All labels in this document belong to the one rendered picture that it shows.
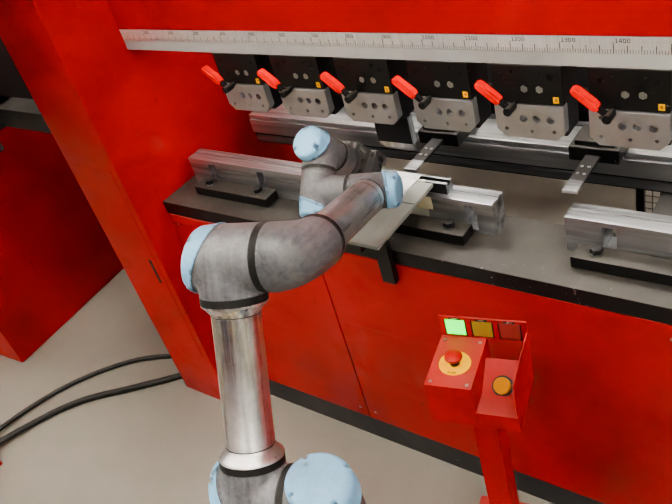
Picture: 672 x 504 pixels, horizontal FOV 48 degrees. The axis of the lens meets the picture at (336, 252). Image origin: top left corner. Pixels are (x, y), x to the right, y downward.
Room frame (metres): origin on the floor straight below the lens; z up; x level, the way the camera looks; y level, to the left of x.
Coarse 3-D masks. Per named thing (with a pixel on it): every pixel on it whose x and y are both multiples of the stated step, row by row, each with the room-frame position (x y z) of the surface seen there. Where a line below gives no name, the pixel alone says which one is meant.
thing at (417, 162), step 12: (420, 132) 1.80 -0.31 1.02; (432, 132) 1.77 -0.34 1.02; (444, 132) 1.75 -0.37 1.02; (456, 132) 1.73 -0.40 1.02; (468, 132) 1.76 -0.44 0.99; (432, 144) 1.74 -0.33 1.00; (444, 144) 1.75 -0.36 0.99; (456, 144) 1.72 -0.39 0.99; (420, 156) 1.70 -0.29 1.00; (408, 168) 1.66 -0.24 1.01
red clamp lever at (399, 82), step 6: (396, 78) 1.52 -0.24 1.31; (402, 78) 1.53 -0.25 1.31; (396, 84) 1.52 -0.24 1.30; (402, 84) 1.51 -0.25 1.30; (408, 84) 1.51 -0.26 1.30; (402, 90) 1.51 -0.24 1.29; (408, 90) 1.50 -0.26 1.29; (414, 90) 1.50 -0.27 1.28; (408, 96) 1.50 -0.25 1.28; (414, 96) 1.49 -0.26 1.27; (420, 96) 1.50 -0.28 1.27; (426, 96) 1.50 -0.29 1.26; (420, 102) 1.48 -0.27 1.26; (426, 102) 1.48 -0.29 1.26; (420, 108) 1.48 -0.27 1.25
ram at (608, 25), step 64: (128, 0) 2.15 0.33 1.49; (192, 0) 1.97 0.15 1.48; (256, 0) 1.81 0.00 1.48; (320, 0) 1.68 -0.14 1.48; (384, 0) 1.56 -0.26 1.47; (448, 0) 1.45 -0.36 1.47; (512, 0) 1.35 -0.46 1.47; (576, 0) 1.27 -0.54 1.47; (640, 0) 1.19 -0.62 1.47; (576, 64) 1.27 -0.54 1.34; (640, 64) 1.19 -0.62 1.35
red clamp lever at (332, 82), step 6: (324, 72) 1.67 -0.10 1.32; (324, 78) 1.66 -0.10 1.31; (330, 78) 1.66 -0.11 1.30; (330, 84) 1.65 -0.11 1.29; (336, 84) 1.64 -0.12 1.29; (342, 84) 1.65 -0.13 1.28; (336, 90) 1.64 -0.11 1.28; (342, 90) 1.64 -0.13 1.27; (348, 96) 1.62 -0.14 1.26; (354, 96) 1.62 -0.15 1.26; (348, 102) 1.62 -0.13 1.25
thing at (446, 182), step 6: (426, 180) 1.59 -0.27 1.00; (432, 180) 1.59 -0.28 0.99; (438, 180) 1.58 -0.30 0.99; (444, 180) 1.57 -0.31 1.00; (450, 180) 1.56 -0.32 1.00; (438, 186) 1.56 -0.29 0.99; (444, 186) 1.55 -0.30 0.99; (450, 186) 1.56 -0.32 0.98; (438, 192) 1.56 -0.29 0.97; (444, 192) 1.55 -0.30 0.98
